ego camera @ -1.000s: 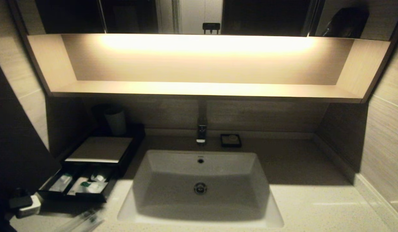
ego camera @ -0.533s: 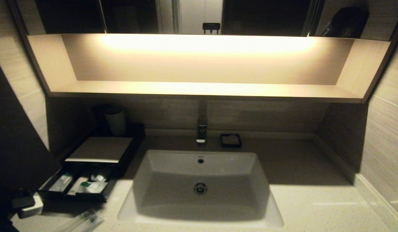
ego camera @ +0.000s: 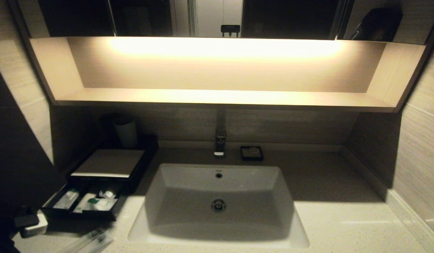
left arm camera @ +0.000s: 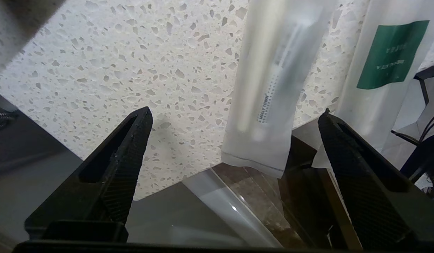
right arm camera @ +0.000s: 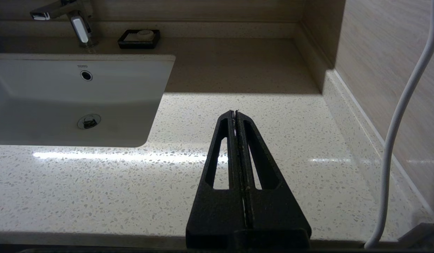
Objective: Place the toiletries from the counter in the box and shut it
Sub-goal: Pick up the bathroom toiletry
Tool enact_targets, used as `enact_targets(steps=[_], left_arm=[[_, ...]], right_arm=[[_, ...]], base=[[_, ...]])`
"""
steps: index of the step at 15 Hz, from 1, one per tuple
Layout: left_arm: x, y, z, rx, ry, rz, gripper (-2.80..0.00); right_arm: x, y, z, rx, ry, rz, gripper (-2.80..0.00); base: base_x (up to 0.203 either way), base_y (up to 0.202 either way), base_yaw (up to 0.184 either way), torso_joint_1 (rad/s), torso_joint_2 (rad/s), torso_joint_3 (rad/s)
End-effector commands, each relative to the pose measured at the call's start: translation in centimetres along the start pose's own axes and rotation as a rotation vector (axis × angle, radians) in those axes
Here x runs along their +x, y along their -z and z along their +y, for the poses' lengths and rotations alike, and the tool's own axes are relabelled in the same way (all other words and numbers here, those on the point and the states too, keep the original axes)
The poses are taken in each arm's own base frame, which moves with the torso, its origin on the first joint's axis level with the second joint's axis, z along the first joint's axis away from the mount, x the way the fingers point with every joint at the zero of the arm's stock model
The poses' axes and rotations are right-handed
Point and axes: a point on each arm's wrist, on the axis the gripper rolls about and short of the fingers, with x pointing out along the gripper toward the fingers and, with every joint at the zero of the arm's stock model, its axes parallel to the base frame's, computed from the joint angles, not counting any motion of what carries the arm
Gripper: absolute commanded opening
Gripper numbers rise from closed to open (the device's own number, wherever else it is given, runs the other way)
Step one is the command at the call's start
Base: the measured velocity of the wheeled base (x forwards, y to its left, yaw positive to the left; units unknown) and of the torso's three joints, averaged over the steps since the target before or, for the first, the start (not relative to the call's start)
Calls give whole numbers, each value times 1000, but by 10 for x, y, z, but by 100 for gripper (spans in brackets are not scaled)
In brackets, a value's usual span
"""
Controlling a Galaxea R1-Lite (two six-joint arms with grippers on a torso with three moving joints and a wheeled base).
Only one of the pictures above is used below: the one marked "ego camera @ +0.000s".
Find white sachet green cap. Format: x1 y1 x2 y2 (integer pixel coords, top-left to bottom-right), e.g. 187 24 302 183
83 197 118 212

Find grey plastic cup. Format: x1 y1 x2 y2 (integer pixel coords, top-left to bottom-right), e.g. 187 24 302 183
113 118 138 149

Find grey metal plate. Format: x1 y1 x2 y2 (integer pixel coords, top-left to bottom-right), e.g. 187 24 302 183
71 149 146 178

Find black storage box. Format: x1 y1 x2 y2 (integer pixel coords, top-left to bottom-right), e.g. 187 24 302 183
69 135 159 194

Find white flat bar packet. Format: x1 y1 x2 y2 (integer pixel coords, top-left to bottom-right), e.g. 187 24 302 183
74 193 98 213

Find white ceramic sink basin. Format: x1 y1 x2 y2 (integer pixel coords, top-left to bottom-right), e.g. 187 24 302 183
128 163 310 248

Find chrome faucet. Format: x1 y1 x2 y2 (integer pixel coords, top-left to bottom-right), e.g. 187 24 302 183
213 109 227 158

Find black soap dish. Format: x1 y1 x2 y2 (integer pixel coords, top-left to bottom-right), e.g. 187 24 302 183
240 146 264 162

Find small black device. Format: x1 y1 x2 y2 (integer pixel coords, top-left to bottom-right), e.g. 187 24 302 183
221 25 241 38

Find mirror cabinet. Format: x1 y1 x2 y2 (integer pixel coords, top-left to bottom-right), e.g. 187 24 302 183
13 0 434 45

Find black wall hair dryer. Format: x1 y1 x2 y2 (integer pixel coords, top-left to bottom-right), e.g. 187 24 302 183
350 8 403 43

